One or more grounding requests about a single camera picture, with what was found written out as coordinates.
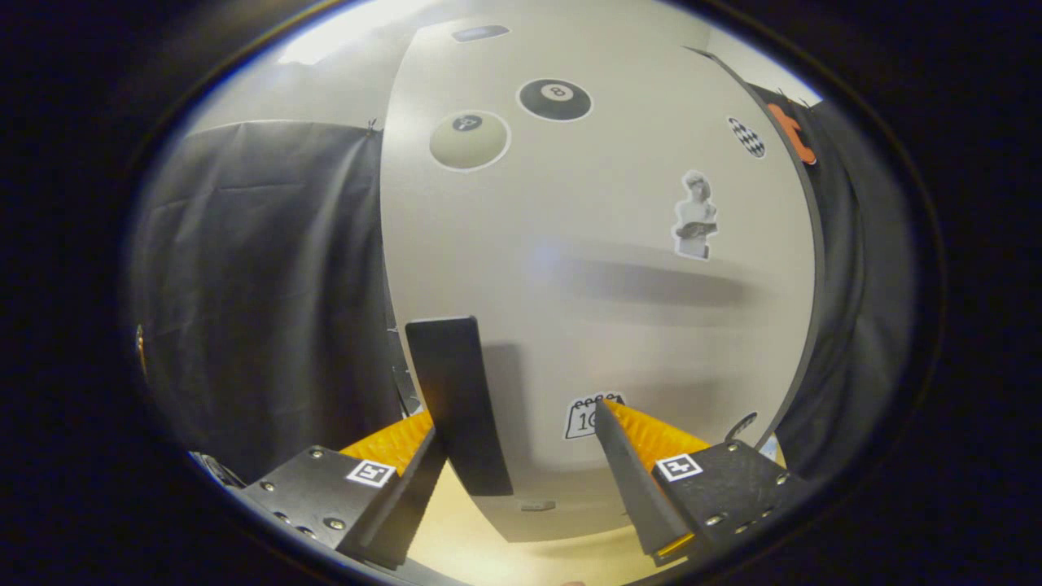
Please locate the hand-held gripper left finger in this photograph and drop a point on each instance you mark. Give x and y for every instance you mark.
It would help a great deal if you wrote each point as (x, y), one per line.
(407, 505)

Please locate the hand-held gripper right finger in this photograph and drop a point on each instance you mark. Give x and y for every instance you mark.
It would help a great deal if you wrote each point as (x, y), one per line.
(631, 480)

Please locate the black backdrop cloth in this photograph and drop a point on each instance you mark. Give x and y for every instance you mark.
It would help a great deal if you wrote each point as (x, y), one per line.
(260, 285)

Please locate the dark grey cabinet body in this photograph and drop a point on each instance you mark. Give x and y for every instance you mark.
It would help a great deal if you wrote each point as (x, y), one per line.
(820, 244)

